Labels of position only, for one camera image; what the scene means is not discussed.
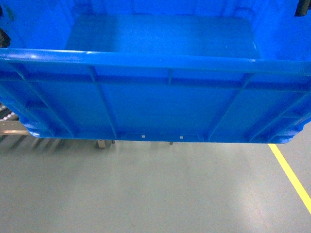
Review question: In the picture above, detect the left gripper finger in crate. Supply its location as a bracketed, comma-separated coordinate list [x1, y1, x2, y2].
[0, 28, 10, 48]

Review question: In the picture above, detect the large blue plastic crate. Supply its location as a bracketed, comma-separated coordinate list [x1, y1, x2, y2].
[0, 0, 311, 144]

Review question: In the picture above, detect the metal roller shelf rack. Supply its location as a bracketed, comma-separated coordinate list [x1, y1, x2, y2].
[0, 101, 115, 150]

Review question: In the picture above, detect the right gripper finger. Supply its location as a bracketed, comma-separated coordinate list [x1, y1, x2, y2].
[294, 0, 311, 17]

